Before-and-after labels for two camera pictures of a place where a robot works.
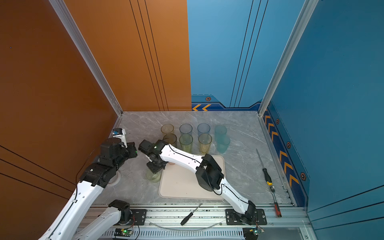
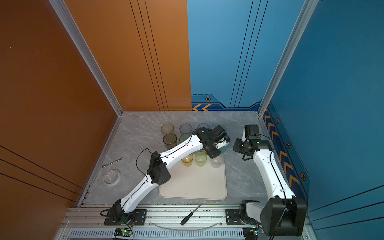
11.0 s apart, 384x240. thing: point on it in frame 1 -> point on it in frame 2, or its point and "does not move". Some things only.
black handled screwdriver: (187, 218) does not move
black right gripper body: (155, 167) -> (240, 146)
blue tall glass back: (203, 128) does not move
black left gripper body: (127, 153) -> (213, 151)
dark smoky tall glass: (170, 138) does not move
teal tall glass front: (223, 144) does not move
